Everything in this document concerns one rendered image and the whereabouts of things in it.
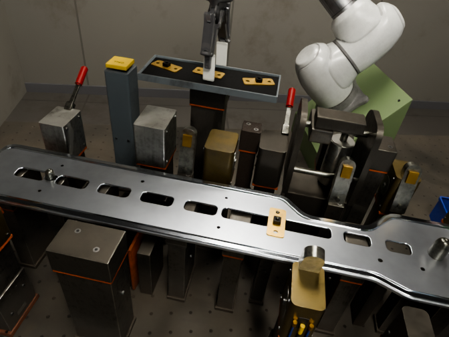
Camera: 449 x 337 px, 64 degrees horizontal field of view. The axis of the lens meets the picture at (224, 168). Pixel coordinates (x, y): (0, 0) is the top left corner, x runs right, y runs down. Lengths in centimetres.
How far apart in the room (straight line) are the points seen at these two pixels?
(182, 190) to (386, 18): 91
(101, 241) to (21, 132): 103
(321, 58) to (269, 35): 189
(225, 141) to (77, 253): 41
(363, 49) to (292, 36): 192
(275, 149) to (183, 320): 49
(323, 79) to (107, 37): 220
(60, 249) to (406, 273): 67
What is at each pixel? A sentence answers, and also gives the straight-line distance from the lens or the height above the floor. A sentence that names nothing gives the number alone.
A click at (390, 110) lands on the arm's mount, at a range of 138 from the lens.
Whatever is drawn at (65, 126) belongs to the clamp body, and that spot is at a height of 106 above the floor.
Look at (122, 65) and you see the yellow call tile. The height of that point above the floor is 116.
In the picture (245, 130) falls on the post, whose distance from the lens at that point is 89.
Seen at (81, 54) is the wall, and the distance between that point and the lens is 333.
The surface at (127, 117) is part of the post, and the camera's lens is 111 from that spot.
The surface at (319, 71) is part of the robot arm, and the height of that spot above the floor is 109.
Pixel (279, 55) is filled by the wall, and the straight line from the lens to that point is 329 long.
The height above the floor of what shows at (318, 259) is 110.
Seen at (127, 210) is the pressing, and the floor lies 100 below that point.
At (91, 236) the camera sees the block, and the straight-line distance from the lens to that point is 73.
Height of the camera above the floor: 157
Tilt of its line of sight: 38 degrees down
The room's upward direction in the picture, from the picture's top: 7 degrees clockwise
